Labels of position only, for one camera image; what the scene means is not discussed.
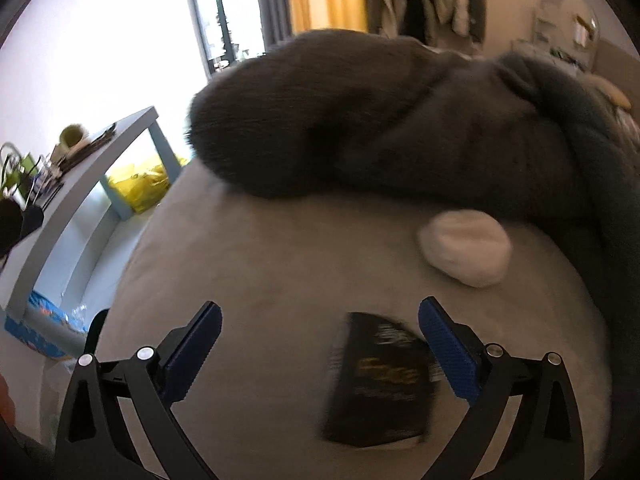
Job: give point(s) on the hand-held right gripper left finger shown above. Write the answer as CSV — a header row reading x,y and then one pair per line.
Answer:
x,y
192,355

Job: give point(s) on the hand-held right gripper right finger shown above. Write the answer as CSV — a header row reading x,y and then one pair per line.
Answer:
x,y
450,355

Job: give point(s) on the black snack packet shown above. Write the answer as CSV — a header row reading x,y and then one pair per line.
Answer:
x,y
380,390

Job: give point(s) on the blue printed box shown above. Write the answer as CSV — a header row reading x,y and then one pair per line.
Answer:
x,y
40,322

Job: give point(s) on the yellow plastic bag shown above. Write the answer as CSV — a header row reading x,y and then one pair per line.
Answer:
x,y
140,185

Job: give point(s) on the light blue table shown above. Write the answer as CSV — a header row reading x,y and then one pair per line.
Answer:
x,y
75,195

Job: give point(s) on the dark rounded object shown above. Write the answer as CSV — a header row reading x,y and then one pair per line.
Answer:
x,y
17,225

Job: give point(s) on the green plush slipper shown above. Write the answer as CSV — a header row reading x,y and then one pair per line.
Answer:
x,y
72,136

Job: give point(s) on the grey blue patterned blanket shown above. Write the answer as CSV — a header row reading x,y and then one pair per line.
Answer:
x,y
350,125

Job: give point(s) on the green tote bag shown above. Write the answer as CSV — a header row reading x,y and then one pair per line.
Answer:
x,y
17,172

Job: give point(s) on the beige pillow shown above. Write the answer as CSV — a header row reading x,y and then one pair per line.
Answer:
x,y
612,91

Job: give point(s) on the black framed glass door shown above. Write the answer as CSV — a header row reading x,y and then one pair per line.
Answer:
x,y
220,15

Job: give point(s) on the grey bed headboard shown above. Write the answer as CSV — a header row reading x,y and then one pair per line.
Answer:
x,y
620,55

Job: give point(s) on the white vanity dresser with mirror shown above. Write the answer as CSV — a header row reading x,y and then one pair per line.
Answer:
x,y
570,30

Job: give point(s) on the black hanging coat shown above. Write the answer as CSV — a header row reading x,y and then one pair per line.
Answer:
x,y
420,5

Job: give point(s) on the grey hanging garment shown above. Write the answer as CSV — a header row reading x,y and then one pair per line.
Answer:
x,y
475,0

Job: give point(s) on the grey curtain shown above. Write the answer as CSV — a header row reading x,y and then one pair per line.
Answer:
x,y
275,5

